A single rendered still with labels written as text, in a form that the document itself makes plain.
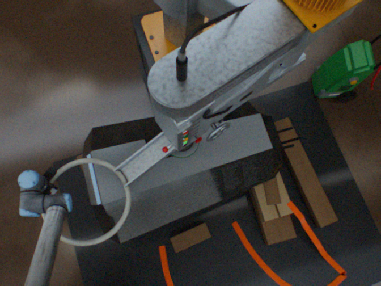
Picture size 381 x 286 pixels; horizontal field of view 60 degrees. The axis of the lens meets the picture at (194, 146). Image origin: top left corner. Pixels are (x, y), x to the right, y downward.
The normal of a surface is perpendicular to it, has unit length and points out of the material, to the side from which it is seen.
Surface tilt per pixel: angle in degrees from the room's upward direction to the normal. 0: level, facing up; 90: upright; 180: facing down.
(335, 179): 0
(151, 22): 0
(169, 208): 45
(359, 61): 34
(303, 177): 0
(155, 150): 16
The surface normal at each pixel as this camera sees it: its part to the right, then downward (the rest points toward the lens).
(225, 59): 0.04, -0.25
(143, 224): 0.26, 0.47
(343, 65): -0.94, -0.02
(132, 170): -0.18, -0.09
